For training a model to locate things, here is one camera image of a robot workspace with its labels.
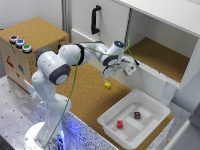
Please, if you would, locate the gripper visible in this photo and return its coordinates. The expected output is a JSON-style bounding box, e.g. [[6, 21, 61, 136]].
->
[[107, 58, 138, 77]]

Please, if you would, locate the yellow block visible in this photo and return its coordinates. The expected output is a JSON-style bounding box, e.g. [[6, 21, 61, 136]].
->
[[103, 81, 112, 91]]

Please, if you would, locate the purple block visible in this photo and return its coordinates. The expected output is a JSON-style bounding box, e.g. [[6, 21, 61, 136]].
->
[[133, 111, 142, 120]]

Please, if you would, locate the pink block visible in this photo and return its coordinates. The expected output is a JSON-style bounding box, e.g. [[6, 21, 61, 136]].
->
[[115, 120, 125, 130]]

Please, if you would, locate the white cabinet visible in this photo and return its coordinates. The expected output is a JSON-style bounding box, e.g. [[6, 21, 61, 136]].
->
[[68, 0, 200, 106]]

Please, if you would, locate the white plastic box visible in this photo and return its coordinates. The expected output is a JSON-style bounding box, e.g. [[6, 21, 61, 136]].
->
[[96, 88, 172, 150]]

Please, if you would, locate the white sliding door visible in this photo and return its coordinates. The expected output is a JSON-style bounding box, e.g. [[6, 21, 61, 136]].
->
[[71, 0, 131, 52]]

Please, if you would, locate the green button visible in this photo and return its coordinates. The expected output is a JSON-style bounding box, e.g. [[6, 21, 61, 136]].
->
[[21, 43, 34, 54]]

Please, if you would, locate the wooden drawer box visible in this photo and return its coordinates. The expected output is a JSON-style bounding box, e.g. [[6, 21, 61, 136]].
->
[[0, 16, 71, 93]]

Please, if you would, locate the blue button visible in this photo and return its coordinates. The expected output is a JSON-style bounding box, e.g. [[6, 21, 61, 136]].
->
[[14, 38, 26, 49]]

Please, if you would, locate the red button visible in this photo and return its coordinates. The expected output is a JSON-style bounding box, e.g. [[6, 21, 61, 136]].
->
[[8, 34, 19, 45]]

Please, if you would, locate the green cable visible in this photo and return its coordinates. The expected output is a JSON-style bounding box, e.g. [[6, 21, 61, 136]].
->
[[43, 38, 140, 150]]

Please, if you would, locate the black door handle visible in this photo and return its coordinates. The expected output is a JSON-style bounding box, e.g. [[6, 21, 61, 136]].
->
[[90, 4, 102, 36]]

